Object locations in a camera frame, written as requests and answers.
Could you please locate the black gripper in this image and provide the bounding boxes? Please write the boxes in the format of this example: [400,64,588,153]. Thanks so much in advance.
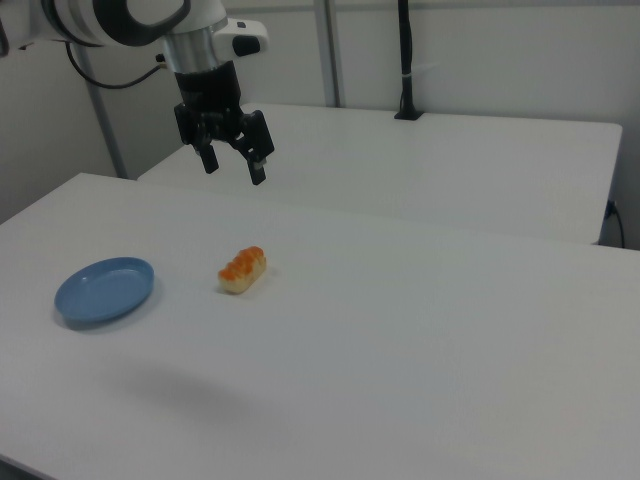
[172,60,276,187]

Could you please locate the orange topped bread loaf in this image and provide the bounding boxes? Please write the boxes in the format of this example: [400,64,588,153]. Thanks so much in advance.
[217,246,269,296]

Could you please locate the blue oval plate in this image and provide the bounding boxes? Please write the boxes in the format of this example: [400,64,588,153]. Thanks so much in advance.
[53,256,156,325]

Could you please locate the grey metal frame post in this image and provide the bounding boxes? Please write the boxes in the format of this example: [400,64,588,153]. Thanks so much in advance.
[79,47,127,180]

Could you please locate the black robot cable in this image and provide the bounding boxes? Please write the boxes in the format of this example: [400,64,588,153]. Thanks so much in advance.
[63,40,169,91]

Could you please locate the grey wall panel strip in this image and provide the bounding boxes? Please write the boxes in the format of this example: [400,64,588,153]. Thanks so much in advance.
[314,0,347,108]

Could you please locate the black camera stand pole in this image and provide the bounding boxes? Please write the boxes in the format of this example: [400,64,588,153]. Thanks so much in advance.
[393,0,425,122]

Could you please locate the black wall cable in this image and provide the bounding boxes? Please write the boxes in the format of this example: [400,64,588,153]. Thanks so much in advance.
[606,199,627,249]

